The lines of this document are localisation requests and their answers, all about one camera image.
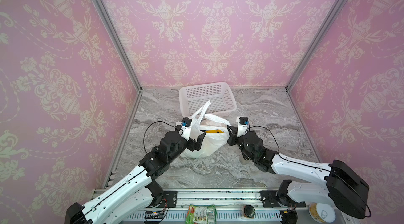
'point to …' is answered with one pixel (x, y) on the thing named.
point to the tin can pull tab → (322, 212)
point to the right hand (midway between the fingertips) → (228, 126)
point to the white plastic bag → (213, 142)
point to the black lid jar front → (249, 211)
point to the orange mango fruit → (214, 131)
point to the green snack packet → (205, 214)
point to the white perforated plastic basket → (192, 99)
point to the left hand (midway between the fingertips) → (198, 130)
